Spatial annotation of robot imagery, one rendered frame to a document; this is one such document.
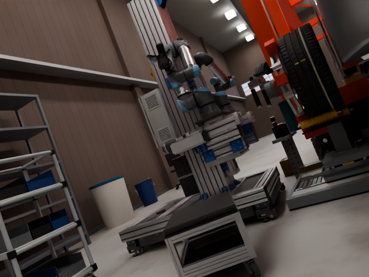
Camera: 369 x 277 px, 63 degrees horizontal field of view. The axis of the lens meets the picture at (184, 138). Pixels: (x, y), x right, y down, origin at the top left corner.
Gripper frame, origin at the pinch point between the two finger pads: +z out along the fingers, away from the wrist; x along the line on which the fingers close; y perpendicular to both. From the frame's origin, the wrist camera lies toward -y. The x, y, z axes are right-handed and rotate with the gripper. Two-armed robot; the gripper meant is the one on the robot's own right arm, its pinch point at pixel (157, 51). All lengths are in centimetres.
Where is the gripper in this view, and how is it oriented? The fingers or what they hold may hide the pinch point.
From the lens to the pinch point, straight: 182.2
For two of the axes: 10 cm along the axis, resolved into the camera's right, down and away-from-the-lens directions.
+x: -9.6, 2.4, 1.6
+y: 2.4, 9.7, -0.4
